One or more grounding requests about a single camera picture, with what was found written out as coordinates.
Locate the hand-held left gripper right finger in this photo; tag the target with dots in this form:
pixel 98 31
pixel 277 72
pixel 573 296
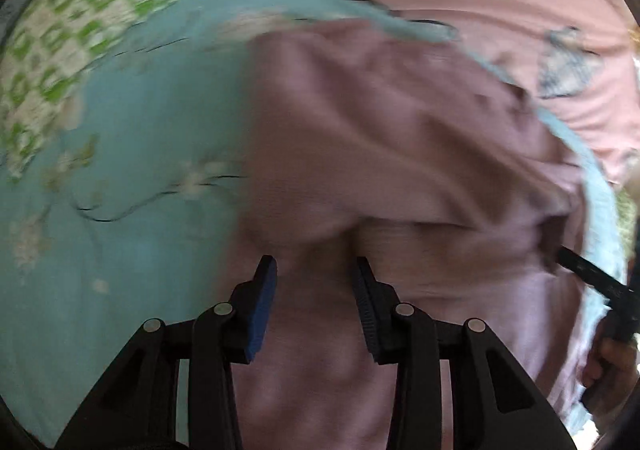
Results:
pixel 364 310

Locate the purple knit garment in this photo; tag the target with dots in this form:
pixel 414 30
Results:
pixel 375 130

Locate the person's right hand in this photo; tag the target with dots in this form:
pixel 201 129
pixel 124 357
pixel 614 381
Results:
pixel 612 365

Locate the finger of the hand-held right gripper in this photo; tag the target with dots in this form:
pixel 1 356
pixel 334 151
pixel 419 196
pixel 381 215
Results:
pixel 590 272

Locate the green checkered pillow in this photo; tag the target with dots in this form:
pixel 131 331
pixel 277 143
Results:
pixel 75 15

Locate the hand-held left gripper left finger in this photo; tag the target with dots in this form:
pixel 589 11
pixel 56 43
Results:
pixel 260 310

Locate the blue floral blanket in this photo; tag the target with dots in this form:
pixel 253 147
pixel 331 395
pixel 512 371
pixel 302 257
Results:
pixel 125 155

